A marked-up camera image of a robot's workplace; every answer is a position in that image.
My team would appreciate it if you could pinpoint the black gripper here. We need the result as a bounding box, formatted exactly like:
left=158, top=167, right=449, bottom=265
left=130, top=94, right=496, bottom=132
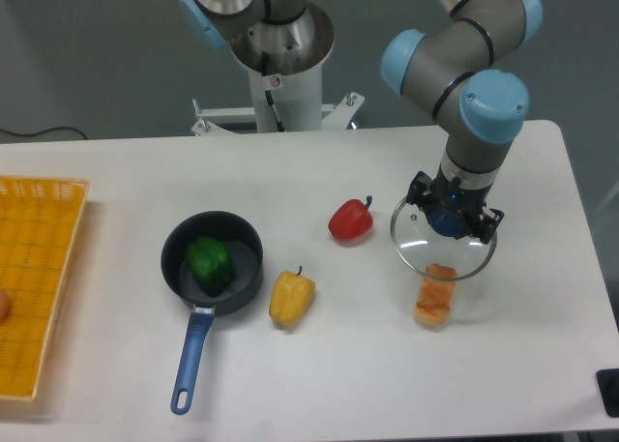
left=405, top=170, right=504, bottom=244

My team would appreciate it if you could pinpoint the glass pot lid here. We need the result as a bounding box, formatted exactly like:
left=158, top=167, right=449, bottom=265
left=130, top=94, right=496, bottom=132
left=390, top=198, right=497, bottom=280

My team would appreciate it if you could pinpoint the yellow woven basket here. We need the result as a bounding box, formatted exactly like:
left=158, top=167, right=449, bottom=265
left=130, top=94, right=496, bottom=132
left=1, top=175, right=89, bottom=401

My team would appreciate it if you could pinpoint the black device at table corner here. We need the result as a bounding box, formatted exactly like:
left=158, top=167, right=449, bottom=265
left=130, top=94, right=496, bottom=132
left=596, top=368, right=619, bottom=418

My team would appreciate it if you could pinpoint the yellow bell pepper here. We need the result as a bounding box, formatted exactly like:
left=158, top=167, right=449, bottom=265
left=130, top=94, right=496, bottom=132
left=269, top=266, right=316, bottom=328

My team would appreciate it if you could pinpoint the green bell pepper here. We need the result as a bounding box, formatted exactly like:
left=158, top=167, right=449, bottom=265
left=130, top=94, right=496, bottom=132
left=186, top=236, right=235, bottom=297

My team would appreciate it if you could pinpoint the toasted bread piece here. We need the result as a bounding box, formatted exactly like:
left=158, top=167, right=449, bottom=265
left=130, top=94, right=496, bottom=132
left=414, top=264, right=457, bottom=327

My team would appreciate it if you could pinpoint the black cable on floor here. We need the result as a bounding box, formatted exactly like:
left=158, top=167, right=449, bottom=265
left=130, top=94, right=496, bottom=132
left=0, top=126, right=89, bottom=140

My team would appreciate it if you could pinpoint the orange item in basket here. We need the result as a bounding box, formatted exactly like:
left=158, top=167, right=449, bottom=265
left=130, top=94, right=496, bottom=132
left=0, top=290, right=11, bottom=320

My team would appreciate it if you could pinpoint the red bell pepper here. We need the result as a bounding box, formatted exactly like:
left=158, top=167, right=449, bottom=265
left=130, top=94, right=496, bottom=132
left=328, top=195, right=373, bottom=241

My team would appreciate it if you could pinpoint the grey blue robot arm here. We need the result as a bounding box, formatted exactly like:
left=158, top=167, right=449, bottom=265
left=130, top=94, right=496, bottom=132
left=178, top=0, right=543, bottom=243

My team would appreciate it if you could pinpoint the black pot blue handle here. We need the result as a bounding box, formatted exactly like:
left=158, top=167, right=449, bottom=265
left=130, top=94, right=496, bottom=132
left=161, top=211, right=264, bottom=415

